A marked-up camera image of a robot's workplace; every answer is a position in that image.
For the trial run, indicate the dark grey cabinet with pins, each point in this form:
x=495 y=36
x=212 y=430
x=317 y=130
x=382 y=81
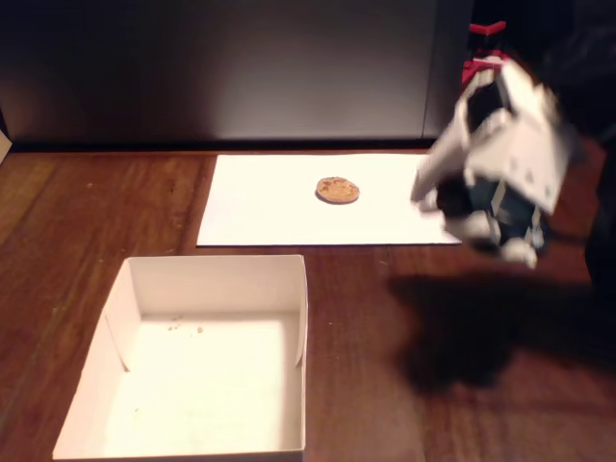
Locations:
x=216 y=72

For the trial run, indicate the beige board edge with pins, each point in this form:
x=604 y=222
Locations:
x=4 y=144

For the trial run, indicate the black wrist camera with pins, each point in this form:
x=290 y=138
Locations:
x=454 y=197

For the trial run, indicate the round mini cookie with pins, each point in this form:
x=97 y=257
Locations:
x=338 y=190

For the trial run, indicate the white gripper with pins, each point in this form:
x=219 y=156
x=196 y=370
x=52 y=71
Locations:
x=449 y=169

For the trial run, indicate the red plastic printed part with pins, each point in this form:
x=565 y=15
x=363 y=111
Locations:
x=486 y=29

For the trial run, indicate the white cardboard box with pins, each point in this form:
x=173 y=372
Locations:
x=192 y=385

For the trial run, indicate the white camera clamp bracket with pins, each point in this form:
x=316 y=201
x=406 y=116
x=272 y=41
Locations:
x=517 y=250

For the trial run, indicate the white paper sheet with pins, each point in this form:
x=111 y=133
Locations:
x=269 y=207

